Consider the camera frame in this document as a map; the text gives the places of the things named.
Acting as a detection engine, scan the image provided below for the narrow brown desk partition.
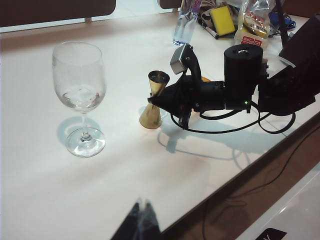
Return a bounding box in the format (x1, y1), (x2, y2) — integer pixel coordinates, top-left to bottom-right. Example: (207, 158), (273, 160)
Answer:
(159, 0), (186, 10)

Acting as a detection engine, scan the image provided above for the blue lanyard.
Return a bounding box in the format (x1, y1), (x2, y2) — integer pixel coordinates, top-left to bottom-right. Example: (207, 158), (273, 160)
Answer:
(269, 9), (297, 35)

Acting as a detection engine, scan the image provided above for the yellow sponge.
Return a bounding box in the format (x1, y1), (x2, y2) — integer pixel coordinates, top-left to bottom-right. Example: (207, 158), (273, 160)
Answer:
(209, 5), (237, 36)

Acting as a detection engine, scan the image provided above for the clear Ganten water bottle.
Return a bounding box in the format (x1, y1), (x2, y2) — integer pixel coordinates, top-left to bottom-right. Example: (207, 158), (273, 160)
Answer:
(172, 0), (201, 47)

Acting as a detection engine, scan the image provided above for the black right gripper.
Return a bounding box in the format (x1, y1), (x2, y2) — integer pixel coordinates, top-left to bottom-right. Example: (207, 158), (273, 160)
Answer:
(147, 77), (226, 130)

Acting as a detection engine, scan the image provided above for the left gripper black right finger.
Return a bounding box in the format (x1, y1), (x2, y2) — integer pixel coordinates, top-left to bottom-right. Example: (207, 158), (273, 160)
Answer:
(139, 199), (164, 240)

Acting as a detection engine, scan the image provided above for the gold double-cone jigger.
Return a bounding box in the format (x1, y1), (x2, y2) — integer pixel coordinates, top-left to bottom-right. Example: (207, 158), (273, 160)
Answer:
(139, 70), (172, 131)

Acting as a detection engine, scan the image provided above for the white robot base platform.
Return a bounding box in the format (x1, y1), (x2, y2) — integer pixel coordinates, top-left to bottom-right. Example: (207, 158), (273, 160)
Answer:
(233, 167), (320, 240)

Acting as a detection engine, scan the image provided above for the black label sticker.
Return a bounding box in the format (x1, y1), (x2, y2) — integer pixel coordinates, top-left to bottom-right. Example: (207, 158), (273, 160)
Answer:
(254, 227), (288, 240)

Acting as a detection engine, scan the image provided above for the clear wine glass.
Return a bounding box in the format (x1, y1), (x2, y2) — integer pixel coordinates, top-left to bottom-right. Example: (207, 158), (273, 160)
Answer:
(51, 41), (108, 159)

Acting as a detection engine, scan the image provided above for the thin black loose cable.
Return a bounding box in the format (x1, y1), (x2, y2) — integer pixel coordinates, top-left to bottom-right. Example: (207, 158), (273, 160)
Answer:
(201, 129), (320, 240)

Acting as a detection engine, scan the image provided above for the wide brown desk partition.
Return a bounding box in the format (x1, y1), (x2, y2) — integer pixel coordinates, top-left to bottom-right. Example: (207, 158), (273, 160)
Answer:
(0, 0), (117, 28)

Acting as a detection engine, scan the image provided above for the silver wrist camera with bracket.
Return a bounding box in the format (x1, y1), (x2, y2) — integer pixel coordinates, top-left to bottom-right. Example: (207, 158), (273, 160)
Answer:
(169, 43), (202, 83)

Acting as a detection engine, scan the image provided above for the beige cloth bag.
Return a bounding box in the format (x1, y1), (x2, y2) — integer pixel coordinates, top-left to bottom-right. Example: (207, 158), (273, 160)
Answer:
(197, 0), (242, 29)

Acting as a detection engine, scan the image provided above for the black and white marker pen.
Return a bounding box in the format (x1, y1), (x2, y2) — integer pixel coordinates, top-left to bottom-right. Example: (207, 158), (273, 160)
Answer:
(201, 22), (222, 40)

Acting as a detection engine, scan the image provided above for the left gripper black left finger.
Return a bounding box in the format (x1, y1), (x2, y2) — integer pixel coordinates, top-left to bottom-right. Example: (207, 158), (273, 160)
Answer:
(109, 198), (142, 240)

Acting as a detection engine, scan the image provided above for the clear plastic snack package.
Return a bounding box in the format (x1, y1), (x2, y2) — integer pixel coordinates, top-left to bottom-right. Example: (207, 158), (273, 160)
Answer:
(233, 0), (273, 49)

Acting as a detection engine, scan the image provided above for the black stand pole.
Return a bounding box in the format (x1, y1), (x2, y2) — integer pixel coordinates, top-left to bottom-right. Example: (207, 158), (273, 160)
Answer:
(274, 0), (291, 51)

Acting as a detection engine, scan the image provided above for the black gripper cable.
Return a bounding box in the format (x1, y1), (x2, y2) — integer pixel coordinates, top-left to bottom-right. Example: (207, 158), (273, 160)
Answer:
(169, 98), (296, 135)

